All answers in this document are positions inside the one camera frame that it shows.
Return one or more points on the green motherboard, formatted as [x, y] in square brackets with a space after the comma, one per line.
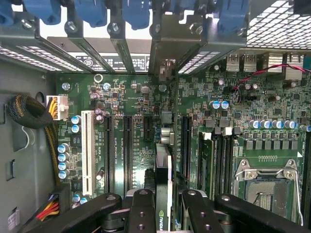
[218, 97]

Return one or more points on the blue slot retainer clip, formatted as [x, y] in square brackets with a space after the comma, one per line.
[232, 14]
[43, 9]
[5, 12]
[136, 13]
[91, 12]

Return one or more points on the black long expansion slot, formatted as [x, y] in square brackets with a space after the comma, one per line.
[108, 150]
[128, 150]

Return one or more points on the white power connector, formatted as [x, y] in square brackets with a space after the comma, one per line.
[58, 106]

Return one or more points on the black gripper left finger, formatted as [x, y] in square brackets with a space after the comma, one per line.
[143, 211]

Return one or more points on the metal slot cover blank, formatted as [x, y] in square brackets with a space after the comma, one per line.
[122, 51]
[85, 46]
[22, 36]

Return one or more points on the black short expansion slot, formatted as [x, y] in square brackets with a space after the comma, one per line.
[148, 128]

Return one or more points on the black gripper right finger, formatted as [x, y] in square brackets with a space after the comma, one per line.
[196, 213]

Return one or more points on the CPU socket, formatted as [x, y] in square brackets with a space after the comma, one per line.
[264, 191]

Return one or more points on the socket locking lever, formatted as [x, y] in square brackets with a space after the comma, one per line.
[299, 194]

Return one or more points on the white PCI expansion slot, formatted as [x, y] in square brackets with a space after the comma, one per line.
[87, 153]

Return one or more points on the open black PC case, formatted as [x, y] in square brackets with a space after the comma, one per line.
[24, 150]

